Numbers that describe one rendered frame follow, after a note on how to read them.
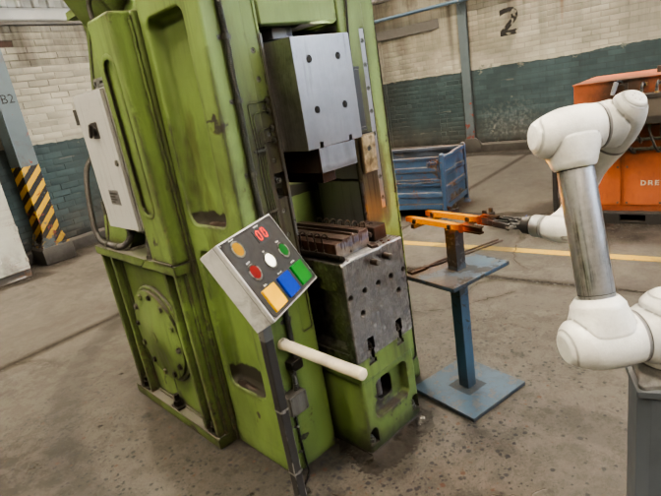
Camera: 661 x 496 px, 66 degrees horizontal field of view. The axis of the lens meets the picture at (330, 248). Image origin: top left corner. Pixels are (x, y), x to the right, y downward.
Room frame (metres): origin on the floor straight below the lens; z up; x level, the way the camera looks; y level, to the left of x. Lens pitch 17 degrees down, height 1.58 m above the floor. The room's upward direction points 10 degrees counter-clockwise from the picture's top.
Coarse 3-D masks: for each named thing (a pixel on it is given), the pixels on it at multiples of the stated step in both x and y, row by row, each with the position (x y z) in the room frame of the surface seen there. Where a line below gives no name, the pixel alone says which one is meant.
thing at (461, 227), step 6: (408, 216) 2.35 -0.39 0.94; (420, 222) 2.26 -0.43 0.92; (426, 222) 2.23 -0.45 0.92; (432, 222) 2.20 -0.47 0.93; (438, 222) 2.17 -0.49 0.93; (444, 222) 2.14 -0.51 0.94; (450, 222) 2.13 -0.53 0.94; (456, 222) 2.11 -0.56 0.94; (456, 228) 2.08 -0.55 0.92; (462, 228) 2.05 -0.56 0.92; (468, 228) 2.03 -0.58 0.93; (474, 228) 2.01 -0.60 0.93; (480, 228) 1.98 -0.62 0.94
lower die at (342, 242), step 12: (300, 228) 2.25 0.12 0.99; (312, 228) 2.18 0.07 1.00; (348, 228) 2.08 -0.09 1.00; (360, 228) 2.08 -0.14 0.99; (312, 240) 2.07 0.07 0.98; (324, 240) 2.04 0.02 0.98; (336, 240) 2.00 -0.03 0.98; (348, 240) 2.00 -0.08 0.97; (360, 240) 2.04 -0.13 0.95; (336, 252) 1.95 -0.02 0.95; (348, 252) 1.99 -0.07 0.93
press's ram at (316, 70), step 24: (264, 48) 2.02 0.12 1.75; (288, 48) 1.92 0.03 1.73; (312, 48) 1.98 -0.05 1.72; (336, 48) 2.06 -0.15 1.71; (288, 72) 1.94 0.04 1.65; (312, 72) 1.97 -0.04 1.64; (336, 72) 2.05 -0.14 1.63; (288, 96) 1.96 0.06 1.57; (312, 96) 1.95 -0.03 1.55; (336, 96) 2.04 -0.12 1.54; (288, 120) 1.98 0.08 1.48; (312, 120) 1.94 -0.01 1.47; (336, 120) 2.02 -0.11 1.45; (288, 144) 1.99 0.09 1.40; (312, 144) 1.93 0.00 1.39
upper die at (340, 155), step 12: (336, 144) 2.01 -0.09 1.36; (348, 144) 2.05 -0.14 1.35; (288, 156) 2.08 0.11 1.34; (300, 156) 2.03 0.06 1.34; (312, 156) 1.98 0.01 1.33; (324, 156) 1.96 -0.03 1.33; (336, 156) 2.00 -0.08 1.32; (348, 156) 2.05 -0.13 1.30; (288, 168) 2.09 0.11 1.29; (300, 168) 2.04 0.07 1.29; (312, 168) 1.99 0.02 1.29; (324, 168) 1.95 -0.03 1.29; (336, 168) 2.00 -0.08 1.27
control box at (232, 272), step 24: (240, 240) 1.51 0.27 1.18; (264, 240) 1.59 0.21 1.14; (288, 240) 1.70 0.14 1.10; (216, 264) 1.42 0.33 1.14; (240, 264) 1.43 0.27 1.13; (264, 264) 1.51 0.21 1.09; (288, 264) 1.60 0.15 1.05; (240, 288) 1.39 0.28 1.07; (264, 288) 1.43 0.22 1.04; (264, 312) 1.37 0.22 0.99
